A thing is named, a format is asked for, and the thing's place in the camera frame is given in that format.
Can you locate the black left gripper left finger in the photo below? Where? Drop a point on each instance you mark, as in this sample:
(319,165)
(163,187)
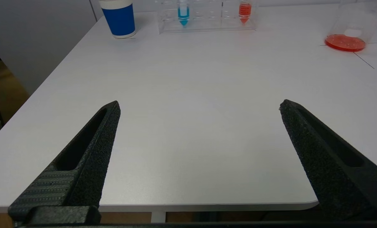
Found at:
(90,164)

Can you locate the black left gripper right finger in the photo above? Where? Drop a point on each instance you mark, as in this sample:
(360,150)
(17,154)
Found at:
(337,180)

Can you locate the clear glass beaker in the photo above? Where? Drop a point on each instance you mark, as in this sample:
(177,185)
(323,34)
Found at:
(345,42)

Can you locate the test tube with blue liquid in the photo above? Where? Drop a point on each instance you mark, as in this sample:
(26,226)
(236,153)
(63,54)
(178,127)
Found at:
(183,14)

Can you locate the clear acrylic test tube rack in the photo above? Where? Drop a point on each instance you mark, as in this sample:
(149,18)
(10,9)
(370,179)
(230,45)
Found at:
(207,27)

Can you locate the test tube with orange liquid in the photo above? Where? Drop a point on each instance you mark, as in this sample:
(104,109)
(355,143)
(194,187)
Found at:
(244,11)

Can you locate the white table leg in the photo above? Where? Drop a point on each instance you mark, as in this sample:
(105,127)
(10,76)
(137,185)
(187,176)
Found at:
(158,218)

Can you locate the blue white paper cup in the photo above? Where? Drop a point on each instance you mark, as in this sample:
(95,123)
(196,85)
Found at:
(119,20)

